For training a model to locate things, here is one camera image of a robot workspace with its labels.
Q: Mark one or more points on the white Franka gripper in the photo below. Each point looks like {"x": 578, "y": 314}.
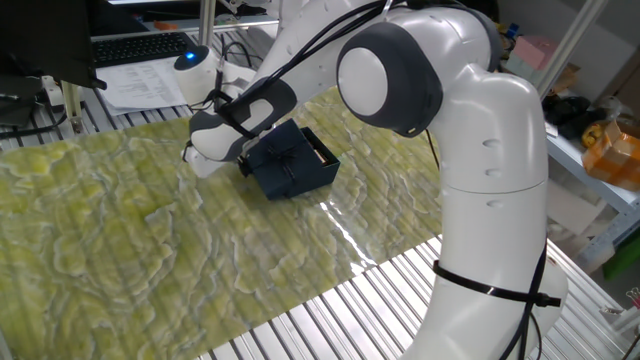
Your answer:
{"x": 202, "y": 164}

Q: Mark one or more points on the dark blue lid with bow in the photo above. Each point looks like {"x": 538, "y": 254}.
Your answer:
{"x": 272, "y": 181}

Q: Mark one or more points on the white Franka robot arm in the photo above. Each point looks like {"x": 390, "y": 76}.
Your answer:
{"x": 490, "y": 150}

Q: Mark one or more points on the dark blue gift box base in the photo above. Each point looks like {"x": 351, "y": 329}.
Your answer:
{"x": 327, "y": 176}

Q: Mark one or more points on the pink plastic box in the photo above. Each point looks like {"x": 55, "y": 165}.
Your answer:
{"x": 535, "y": 52}

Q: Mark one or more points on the light wooden block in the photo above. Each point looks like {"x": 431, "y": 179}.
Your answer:
{"x": 321, "y": 154}

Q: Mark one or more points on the green marble pattern mat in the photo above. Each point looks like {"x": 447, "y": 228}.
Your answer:
{"x": 150, "y": 250}

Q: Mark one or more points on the printed white paper sheets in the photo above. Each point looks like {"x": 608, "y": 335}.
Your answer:
{"x": 140, "y": 87}

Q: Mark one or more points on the black computer keyboard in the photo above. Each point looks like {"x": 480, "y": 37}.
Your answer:
{"x": 140, "y": 47}

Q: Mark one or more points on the white power strip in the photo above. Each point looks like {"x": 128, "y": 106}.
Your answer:
{"x": 54, "y": 90}

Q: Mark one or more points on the black computer monitor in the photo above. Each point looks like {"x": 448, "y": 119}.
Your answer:
{"x": 45, "y": 40}

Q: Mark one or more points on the black bag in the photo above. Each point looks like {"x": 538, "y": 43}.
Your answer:
{"x": 575, "y": 117}

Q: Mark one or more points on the grey side shelf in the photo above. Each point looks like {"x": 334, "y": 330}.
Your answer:
{"x": 600, "y": 192}

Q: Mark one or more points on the orange checkered bag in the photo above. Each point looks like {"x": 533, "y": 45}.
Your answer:
{"x": 612, "y": 155}

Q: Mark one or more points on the upright aluminium post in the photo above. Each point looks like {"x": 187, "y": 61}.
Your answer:
{"x": 206, "y": 25}

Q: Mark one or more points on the slanted aluminium frame post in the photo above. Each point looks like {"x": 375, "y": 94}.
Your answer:
{"x": 570, "y": 50}

